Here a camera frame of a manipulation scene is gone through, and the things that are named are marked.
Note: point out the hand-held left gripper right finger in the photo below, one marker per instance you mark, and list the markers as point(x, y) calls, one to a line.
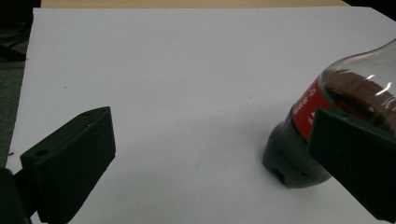
point(355, 155)

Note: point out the cola bottle with red label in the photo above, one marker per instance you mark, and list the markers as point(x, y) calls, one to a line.
point(286, 155)

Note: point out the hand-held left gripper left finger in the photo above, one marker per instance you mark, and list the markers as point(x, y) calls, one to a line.
point(71, 161)

